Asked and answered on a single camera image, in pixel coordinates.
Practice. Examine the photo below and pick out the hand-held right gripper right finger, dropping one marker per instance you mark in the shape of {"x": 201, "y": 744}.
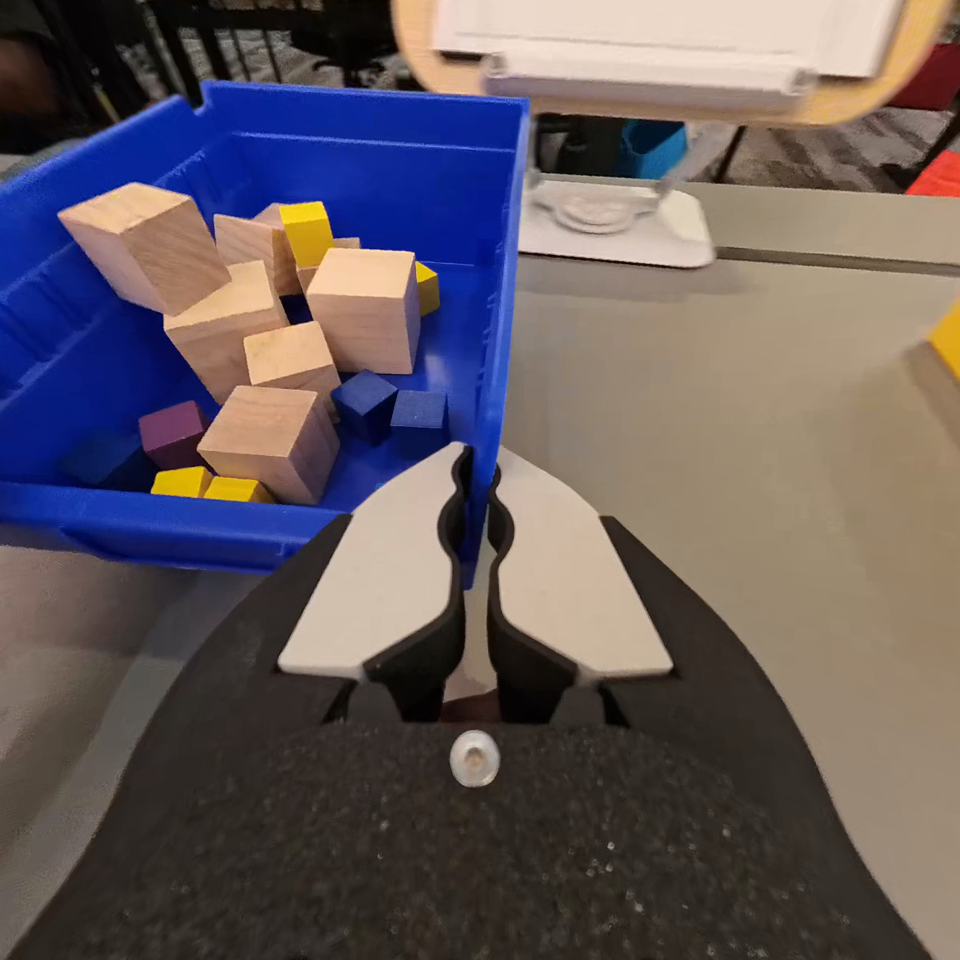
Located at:
{"x": 577, "y": 592}

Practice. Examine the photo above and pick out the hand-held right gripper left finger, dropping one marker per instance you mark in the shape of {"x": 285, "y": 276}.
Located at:
{"x": 375, "y": 592}

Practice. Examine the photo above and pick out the pile of mixed wooden cubes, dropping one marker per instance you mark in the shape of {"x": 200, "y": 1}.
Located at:
{"x": 360, "y": 315}

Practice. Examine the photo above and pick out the blue plastic box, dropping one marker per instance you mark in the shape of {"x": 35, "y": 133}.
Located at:
{"x": 360, "y": 165}

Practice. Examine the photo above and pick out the yellow plastic box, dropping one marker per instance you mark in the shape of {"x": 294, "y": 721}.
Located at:
{"x": 949, "y": 345}

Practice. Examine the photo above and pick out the wooden board with instruction poster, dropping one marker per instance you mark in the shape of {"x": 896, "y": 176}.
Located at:
{"x": 660, "y": 45}

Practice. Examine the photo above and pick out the red bag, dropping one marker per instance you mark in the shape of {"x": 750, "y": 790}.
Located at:
{"x": 934, "y": 75}

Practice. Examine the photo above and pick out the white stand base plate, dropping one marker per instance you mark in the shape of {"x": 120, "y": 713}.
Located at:
{"x": 675, "y": 232}

